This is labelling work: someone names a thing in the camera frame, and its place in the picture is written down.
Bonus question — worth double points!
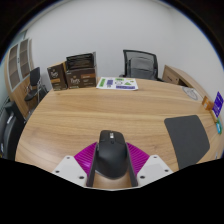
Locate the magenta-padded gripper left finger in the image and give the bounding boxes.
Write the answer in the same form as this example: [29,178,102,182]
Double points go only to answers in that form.
[51,142,101,188]

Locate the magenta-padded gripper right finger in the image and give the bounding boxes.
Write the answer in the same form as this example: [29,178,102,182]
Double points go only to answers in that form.
[125,142,174,188]

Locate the black computer mouse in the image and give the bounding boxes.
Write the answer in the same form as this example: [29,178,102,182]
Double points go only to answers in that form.
[95,129,129,180]

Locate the dark grey mouse pad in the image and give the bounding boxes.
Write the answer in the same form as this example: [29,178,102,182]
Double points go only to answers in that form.
[163,114,211,171]

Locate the black leather armchair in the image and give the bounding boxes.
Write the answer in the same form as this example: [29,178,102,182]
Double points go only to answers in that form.
[0,100,26,161]

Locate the green packet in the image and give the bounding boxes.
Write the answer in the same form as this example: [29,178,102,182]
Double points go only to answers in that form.
[215,118,223,135]

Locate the small tan box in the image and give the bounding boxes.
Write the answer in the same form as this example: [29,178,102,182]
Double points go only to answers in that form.
[209,109,219,124]

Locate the round grey printed disc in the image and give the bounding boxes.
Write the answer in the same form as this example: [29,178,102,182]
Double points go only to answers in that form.
[181,86,201,101]

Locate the orange brown box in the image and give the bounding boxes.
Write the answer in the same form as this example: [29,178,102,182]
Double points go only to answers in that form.
[201,95,215,112]

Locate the wide brown cardboard box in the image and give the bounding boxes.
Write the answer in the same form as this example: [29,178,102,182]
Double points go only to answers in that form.
[64,66,98,90]

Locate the purple standing card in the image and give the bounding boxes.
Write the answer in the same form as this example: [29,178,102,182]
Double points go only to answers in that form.
[211,91,224,118]

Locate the small brown cardboard box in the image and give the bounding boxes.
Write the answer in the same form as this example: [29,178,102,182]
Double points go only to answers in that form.
[46,61,69,92]

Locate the green purple printed sheet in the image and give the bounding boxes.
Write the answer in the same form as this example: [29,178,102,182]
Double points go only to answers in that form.
[95,76,139,91]

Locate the wooden side desk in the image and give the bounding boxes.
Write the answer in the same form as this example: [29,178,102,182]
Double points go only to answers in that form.
[162,64,208,98]

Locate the black visitor chair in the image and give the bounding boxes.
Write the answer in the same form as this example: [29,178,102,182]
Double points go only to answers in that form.
[23,66,49,104]

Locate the black mesh office chair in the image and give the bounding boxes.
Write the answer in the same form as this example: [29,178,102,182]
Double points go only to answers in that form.
[118,49,164,82]

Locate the wooden shelf cabinet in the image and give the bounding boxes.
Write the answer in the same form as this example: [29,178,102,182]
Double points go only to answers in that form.
[3,37,38,111]

